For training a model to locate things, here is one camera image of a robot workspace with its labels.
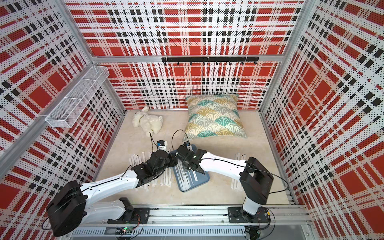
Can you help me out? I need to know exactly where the blue plastic storage tray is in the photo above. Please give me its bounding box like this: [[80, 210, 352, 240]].
[[171, 142, 210, 193]]

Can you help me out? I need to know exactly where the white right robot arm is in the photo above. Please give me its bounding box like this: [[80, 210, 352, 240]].
[[175, 145, 274, 216]]

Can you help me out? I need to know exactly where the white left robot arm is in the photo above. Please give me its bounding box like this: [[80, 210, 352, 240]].
[[47, 150, 178, 237]]

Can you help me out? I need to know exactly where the white plush toy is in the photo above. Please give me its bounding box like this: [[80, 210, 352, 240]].
[[132, 106, 164, 137]]

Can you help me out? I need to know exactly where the geometric fan pattern pillow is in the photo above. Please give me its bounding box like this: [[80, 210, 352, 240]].
[[184, 94, 247, 141]]

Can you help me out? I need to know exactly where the green circuit board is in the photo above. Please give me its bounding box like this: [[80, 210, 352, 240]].
[[115, 227, 135, 236]]

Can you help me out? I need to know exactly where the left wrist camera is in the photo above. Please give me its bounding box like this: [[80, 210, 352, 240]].
[[157, 140, 168, 151]]

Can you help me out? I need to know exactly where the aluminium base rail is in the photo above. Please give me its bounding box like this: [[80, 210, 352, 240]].
[[63, 205, 316, 240]]

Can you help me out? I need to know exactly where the white wire mesh basket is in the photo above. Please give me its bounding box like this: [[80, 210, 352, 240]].
[[45, 66, 109, 128]]

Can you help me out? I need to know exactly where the black wall hook rail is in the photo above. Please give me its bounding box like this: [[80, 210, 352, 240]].
[[162, 56, 260, 64]]

